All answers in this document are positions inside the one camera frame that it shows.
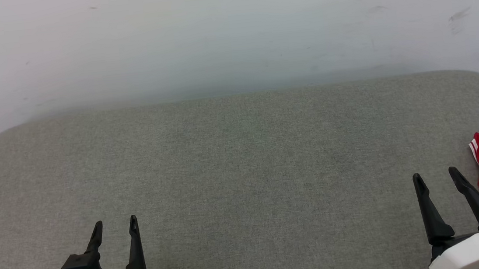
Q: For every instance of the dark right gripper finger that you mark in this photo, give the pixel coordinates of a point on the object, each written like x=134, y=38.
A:
x=472, y=198
x=429, y=213

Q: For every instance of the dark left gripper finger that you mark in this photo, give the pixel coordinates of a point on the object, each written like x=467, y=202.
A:
x=137, y=254
x=95, y=238

